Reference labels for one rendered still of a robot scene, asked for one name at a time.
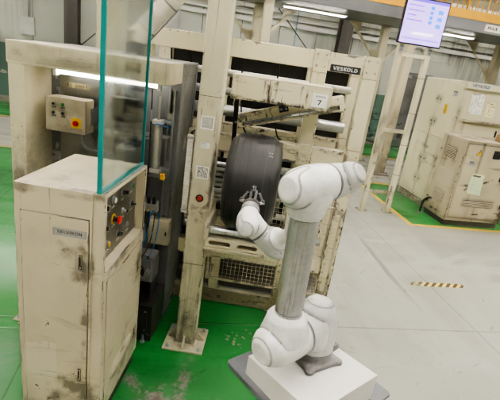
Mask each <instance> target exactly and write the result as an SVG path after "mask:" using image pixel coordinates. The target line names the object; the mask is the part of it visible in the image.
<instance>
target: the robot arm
mask: <svg viewBox="0 0 500 400"><path fill-rule="evenodd" d="M365 178H366V173H365V170H364V169H363V166H362V165H360V164H359V163H357V162H344V163H311V164H306V165H302V166H298V167H295V168H293V169H291V170H290V171H288V172H287V173H286V174H285V175H284V176H283V177H282V178H281V179H280V181H279V185H278V193H279V197H280V199H281V201H282V202H283V204H284V205H285V206H286V208H287V219H286V224H285V228H284V230H282V229H281V228H276V227H270V226H269V225H268V224H267V223H266V222H265V221H264V219H263V218H262V217H261V216H260V208H259V206H260V205H262V206H264V203H265V201H264V200H263V197H262V195H261V193H258V190H257V189H256V186H254V187H253V190H252V189H251V190H250V192H249V191H246V193H245V194H244V195H243V196H242V197H240V201H239V202H243V205H242V207H241V209H240V212H239V213H238V215H237V221H236V227H237V232H238V233H239V234H240V235H241V236H243V237H249V238H250V239H252V240H253V242H254V243H255V244H256V246H257V247H258V248H259V249H260V250H261V251H262V252H264V253H265V254H266V255H267V256H269V257H271V258H272V259H274V260H280V259H283V263H282V268H281V273H280V278H279V288H278V293H277V298H276V303H275V305H274V306H272V307H271V308H270V309H269V310H268V311H267V314H266V316H265V318H264V320H263V322H262V324H261V326H260V328H259V329H257V330H256V332H255V334H254V336H253V338H252V353H253V355H254V357H255V358H256V360H257V361H258V362H259V363H260V364H262V365H264V366H267V367H283V366H286V365H288V364H290V363H293V362H294V361H295V362H296V363H297V364H298V365H299V366H300V367H301V369H302V370H303V371H304V372H305V374H306V375H308V376H312V375H314V374H315V373H317V372H319V371H324V370H326V369H329V368H331V367H335V366H341V365H342V359H340V358H339V357H337V356H335V355H334V354H333V352H334V351H336V350H337V349H338V348H339V345H338V343H337V342H335V339H336V335H337V324H338V316H337V309H336V307H335V305H334V304H333V302H332V301H331V300H330V299H329V298H327V297H325V296H323V295H320V294H313V295H311V296H309V297H307V298H306V299H305V296H306V288H307V284H308V280H309V275H310V268H311V263H312V259H313V250H314V246H315V242H316V237H317V230H318V225H319V221H320V220H321V219H322V218H323V217H324V216H325V213H326V211H327V209H328V208H329V206H330V204H331V202H332V201H334V200H337V199H338V198H342V197H344V196H345V195H347V194H350V193H352V192H354V191H355V190H357V189H358V188H359V187H360V186H361V185H362V184H363V183H364V180H365ZM248 196H249V198H247V197H248ZM252 196H255V197H254V198H252ZM257 197H258V199H259V201H258V200H257V199H256V198H257ZM246 198H247V199H246Z"/></svg>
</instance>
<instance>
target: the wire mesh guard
mask: <svg viewBox="0 0 500 400"><path fill-rule="evenodd" d="M328 210H335V211H336V212H337V211H340V212H341V215H340V220H339V223H338V227H337V234H336V237H335V241H334V240H331V241H334V244H331V245H333V248H331V249H332V250H333V251H332V252H331V253H332V255H331V259H330V262H329V263H328V264H329V269H328V270H327V272H328V273H327V276H326V280H325V282H324V283H325V286H324V289H322V290H323V296H325V292H326V289H327V285H328V281H329V275H330V271H331V267H332V264H333V257H334V254H335V250H336V246H337V240H338V236H339V233H340V227H341V222H342V219H343V216H344V209H339V208H334V207H329V208H328ZM210 253H211V251H210V250H209V249H208V254H207V261H206V273H205V278H207V279H216V280H221V281H226V282H231V283H239V284H244V285H249V286H254V287H263V288H268V289H273V290H278V287H274V286H270V285H269V286H268V285H266V284H265V285H263V284H262V283H261V284H258V283H259V282H257V283H254V282H255V281H253V283H250V280H248V281H249V282H246V279H243V280H245V281H242V279H241V281H240V280H238V278H237V280H235V278H234V277H233V279H230V278H231V277H230V276H229V279H225V278H220V277H215V276H211V277H210V276H207V274H208V271H209V270H208V269H209V263H210V256H211V255H210ZM212 256H213V253H212ZM314 292H316V291H314ZM314 292H313V293H311V290H310V292H306V295H313V294H316V293H314ZM317 294H319V293H318V292H317Z"/></svg>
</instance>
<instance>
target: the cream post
mask: <svg viewBox="0 0 500 400"><path fill-rule="evenodd" d="M236 1H237V0H209V1H208V10H207V18H206V33H205V41H204V49H203V58H202V73H201V82H200V90H199V98H198V114H197V122H196V130H195V138H194V154H193V163H192V171H191V180H190V194H189V202H188V212H187V226H186V235H185V243H184V251H183V267H182V275H181V283H180V292H179V307H178V317H177V324H176V332H175V341H176V342H181V343H182V342H183V336H185V342H184V343H185V344H194V340H195V335H196V331H198V318H199V310H200V304H201V296H202V284H203V277H204V270H205V263H206V250H207V249H204V247H205V241H206V240H204V239H202V238H203V230H204V224H205V223H206V220H207V218H208V216H209V215H210V212H211V210H212V203H213V190H214V183H215V176H216V169H217V156H218V149H219V143H220V135H221V123H222V116H223V109H224V102H225V89H226V82H227V75H228V68H229V55H230V48H231V41H232V34H233V22H234V15H235V8H236ZM202 115H204V116H210V117H215V120H214V127H213V130H208V129H200V128H201V119H202ZM201 142H202V143H207V144H210V149H208V148H201ZM197 165H198V166H203V167H209V168H210V169H209V176H208V179H199V178H195V175H196V167H197ZM198 196H201V197H202V200H201V201H198V200H197V197H198Z"/></svg>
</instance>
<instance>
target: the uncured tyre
mask: <svg viewBox="0 0 500 400"><path fill-rule="evenodd" d="M249 144H251V145H249ZM253 145H255V146H253ZM269 152H273V153H274V158H273V159H272V158H269V157H268V153H269ZM282 161H283V145H282V144H281V143H280V142H279V140H278V139H276V138H274V137H269V136H263V135H258V134H252V133H240V134H239V135H237V136H236V137H234V138H233V141H232V143H231V146H230V149H229V153H228V156H227V160H226V164H225V172H224V177H223V182H222V188H221V220H222V222H223V223H224V224H225V226H226V227H228V228H231V229H237V227H236V221H237V215H238V213H239V212H240V209H241V207H242V205H243V202H239V201H240V197H242V196H243V195H244V194H245V193H246V191H249V192H250V190H251V189H252V185H257V190H258V193H261V195H262V197H263V200H264V201H265V203H264V206H262V205H260V206H259V208H260V216H261V217H262V218H263V219H264V221H265V222H266V223H267V224H268V225H269V226H270V225H271V222H272V219H273V215H274V211H275V203H276V199H277V194H278V185H279V179H280V173H281V167H282Z"/></svg>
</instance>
